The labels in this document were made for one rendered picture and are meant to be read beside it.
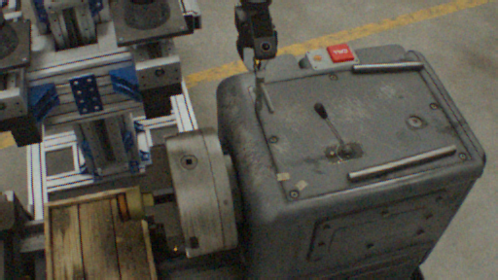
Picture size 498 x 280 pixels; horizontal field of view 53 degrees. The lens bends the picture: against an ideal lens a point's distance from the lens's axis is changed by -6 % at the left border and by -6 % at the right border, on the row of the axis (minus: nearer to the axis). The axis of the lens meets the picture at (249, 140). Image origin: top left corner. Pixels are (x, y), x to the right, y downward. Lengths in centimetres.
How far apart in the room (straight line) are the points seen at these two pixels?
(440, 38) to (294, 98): 247
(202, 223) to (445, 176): 57
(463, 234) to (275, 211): 173
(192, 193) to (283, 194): 21
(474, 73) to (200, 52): 173
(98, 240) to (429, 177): 91
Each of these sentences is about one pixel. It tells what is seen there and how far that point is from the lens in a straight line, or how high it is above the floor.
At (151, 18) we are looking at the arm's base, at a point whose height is 120.
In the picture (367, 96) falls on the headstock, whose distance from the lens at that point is 136.
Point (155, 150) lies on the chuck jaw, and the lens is 130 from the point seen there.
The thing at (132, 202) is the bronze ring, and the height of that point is 112.
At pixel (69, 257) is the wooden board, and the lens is 155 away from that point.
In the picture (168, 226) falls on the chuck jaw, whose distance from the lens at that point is 127.
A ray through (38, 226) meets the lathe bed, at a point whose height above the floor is 86.
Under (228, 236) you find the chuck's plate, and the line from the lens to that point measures 126.
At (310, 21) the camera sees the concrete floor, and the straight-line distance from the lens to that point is 358.
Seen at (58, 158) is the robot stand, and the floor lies 21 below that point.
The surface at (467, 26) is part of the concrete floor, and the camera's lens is 390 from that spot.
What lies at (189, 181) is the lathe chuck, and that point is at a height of 123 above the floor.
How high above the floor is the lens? 221
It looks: 51 degrees down
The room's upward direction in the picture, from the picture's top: 2 degrees clockwise
